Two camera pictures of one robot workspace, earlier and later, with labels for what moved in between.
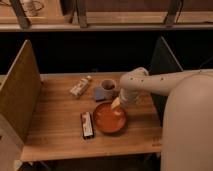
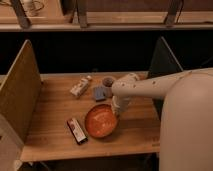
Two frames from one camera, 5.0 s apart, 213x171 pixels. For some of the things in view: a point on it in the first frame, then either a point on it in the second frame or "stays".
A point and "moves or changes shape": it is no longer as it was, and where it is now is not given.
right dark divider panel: [162, 61] stays
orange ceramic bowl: [109, 119] moves or changes shape
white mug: [110, 89] stays
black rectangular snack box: [87, 125] to [76, 131]
